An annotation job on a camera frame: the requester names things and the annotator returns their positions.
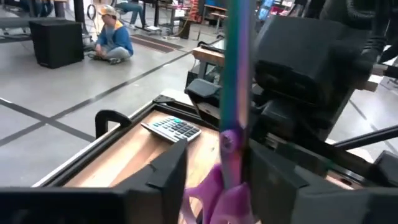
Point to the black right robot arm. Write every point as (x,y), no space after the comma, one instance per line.
(335,12)

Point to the black frame clamp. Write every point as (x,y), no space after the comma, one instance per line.
(101,124)

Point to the black cube box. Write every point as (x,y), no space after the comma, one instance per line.
(56,43)

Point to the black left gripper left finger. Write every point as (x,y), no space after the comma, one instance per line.
(149,199)

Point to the black aluminium table frame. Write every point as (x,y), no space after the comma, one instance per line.
(88,155)

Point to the white desk calculator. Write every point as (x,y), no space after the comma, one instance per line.
(174,129)

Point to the seated person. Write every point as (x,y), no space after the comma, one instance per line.
(115,40)

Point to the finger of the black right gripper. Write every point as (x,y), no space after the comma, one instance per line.
(205,90)

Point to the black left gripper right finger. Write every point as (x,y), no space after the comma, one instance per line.
(280,202)

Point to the person on chair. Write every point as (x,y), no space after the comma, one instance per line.
(132,9)

